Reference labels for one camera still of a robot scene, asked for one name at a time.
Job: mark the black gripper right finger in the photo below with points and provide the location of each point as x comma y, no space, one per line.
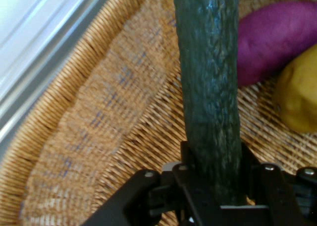
284,198

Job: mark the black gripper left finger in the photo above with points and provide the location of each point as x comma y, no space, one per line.
158,201

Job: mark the long dark green cucumber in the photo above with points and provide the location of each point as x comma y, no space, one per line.
210,87

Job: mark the woven wicker basket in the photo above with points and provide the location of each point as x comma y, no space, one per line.
99,117

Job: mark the yellow potato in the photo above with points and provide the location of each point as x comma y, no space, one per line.
299,94

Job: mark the purple sweet potato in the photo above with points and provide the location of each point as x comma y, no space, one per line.
267,37

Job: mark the aluminium window rail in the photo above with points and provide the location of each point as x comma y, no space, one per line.
37,70

